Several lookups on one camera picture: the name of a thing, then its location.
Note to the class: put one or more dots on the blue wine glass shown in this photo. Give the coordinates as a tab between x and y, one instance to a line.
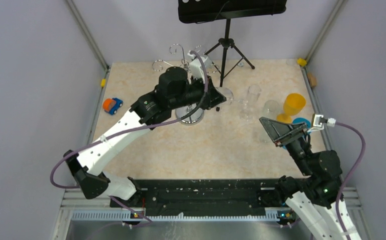
300	122

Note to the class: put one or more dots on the orange and blue toy car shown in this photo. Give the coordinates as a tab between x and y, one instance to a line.
111	105

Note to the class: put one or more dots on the black music stand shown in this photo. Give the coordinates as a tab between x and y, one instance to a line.
199	12

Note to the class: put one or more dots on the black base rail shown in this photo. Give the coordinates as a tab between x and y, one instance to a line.
212	199

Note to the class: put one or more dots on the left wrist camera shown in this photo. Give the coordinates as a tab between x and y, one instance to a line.
195	66

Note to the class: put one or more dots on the orange wine glass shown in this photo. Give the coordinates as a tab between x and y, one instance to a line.
293	104

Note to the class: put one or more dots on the clear flute glass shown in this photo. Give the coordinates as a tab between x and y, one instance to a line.
248	104

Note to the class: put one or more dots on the yellow corner clamp right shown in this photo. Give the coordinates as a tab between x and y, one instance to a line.
301	62

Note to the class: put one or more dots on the clear wine glass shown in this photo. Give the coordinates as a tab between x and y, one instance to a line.
271	109

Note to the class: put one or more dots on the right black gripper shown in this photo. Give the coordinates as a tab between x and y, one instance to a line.
278	130

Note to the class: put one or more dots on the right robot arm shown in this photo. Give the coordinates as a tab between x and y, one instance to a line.
317	198

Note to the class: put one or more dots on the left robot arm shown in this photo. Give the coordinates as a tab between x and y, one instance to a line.
149	111

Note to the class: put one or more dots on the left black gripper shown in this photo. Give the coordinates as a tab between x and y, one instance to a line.
213	97

